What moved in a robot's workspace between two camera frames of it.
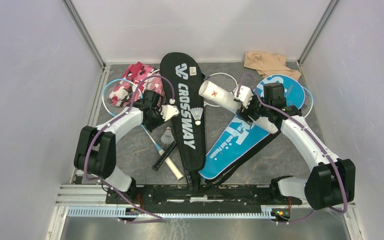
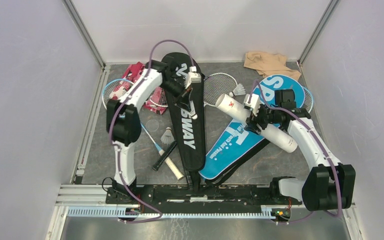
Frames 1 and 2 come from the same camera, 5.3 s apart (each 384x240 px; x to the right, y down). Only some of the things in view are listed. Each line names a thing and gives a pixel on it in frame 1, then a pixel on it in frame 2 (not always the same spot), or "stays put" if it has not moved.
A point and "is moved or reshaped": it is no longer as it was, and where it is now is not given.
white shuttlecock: [196, 113] is moved or reshaped
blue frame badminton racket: [118, 95] stays put
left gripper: [150, 127] -> [183, 102]
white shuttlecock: [167, 137] stays put
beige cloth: [268, 65] stays put
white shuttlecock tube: [225, 97] -> [280, 138]
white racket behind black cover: [222, 79] stays put
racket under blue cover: [307, 106] stays put
